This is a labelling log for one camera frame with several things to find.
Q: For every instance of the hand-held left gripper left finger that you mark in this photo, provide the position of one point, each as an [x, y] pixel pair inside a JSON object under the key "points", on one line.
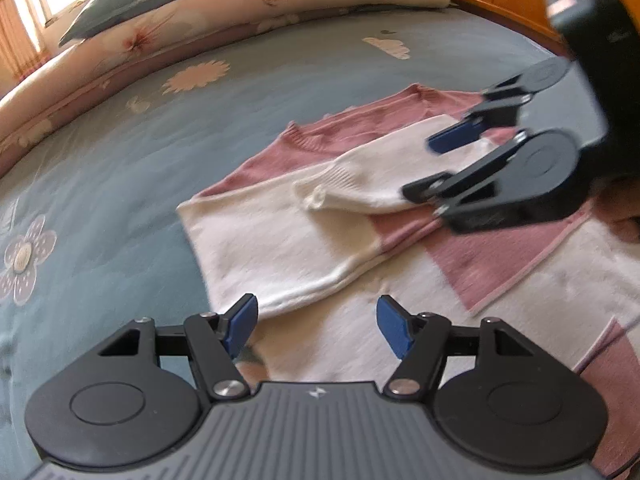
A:
{"points": [[240, 325]]}

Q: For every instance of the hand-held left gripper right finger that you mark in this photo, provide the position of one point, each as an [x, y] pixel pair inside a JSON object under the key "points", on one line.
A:
{"points": [[392, 327]]}

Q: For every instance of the beige floral folded quilt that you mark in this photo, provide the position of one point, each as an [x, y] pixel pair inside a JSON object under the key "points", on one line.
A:
{"points": [[225, 5]]}

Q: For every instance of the pink patterned curtain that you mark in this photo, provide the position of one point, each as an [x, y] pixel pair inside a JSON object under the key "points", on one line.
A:
{"points": [[20, 30]]}

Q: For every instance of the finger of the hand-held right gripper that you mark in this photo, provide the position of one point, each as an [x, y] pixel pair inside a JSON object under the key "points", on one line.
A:
{"points": [[450, 185], [455, 137]]}

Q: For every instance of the pink and white sweater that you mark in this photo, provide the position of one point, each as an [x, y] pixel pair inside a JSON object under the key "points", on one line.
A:
{"points": [[300, 240]]}

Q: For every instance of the blue floral bed sheet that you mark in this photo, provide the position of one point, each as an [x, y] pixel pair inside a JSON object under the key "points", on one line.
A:
{"points": [[125, 185]]}

